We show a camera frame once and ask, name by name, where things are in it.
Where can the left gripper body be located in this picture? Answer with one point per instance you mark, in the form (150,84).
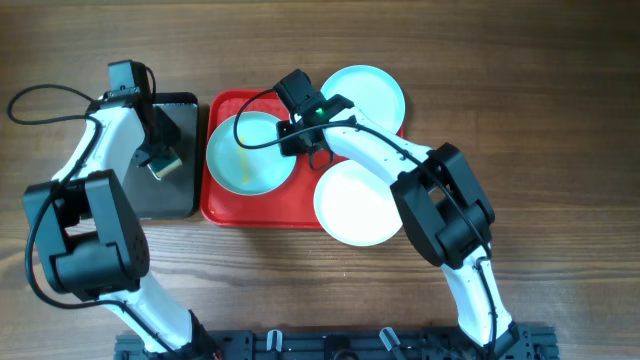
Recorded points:
(163,138)

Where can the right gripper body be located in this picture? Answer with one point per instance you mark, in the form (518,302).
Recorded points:
(294,146)

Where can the green yellow sponge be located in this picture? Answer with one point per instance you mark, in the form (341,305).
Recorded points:
(164,164)

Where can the light blue plate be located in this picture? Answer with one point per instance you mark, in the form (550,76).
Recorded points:
(248,172)
(376,93)

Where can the white plate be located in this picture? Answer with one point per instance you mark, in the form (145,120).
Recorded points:
(354,206)

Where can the light blue plate top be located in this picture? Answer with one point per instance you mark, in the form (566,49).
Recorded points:
(376,93)

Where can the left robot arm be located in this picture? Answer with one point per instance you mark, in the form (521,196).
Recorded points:
(86,247)

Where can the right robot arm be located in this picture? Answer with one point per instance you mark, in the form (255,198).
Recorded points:
(445,213)

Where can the red plastic tray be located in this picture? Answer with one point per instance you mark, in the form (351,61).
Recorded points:
(288,206)

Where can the black metal tray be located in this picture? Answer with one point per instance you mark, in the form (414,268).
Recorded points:
(174,195)

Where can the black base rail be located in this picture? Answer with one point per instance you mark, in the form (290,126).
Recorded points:
(523,342)

